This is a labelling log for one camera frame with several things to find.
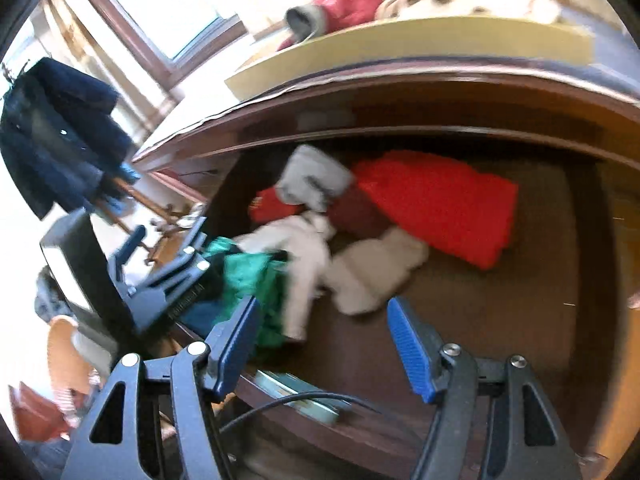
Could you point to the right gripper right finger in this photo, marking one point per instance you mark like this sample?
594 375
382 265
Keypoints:
525 438

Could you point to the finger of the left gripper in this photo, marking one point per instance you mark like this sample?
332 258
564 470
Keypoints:
156 302

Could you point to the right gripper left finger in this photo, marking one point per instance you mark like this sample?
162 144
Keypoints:
120 436

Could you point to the green underwear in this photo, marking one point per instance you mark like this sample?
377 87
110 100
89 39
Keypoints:
234 275

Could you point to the beige underwear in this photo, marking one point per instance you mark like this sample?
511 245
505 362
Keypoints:
367 273

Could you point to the small red underwear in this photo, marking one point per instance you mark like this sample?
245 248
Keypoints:
267 207

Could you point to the large red garment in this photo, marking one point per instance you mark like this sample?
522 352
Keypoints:
446 203

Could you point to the white cream garment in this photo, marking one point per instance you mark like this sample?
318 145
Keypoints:
304 237

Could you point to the grey white sock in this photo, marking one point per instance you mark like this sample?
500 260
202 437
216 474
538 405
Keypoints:
313 179

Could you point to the open wooden drawer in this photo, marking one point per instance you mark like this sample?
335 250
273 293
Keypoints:
553 295

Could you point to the wooden coat rack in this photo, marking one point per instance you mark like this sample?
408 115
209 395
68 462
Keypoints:
166 226

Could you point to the clothes pile on floor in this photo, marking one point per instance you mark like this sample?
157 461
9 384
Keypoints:
49 300

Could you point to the dark navy hanging jacket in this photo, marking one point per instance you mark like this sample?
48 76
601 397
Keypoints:
61 144

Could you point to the red garment in tray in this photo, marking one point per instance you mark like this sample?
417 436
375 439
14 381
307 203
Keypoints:
323 17

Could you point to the window with brown frame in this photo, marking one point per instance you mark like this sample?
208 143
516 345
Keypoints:
172 38

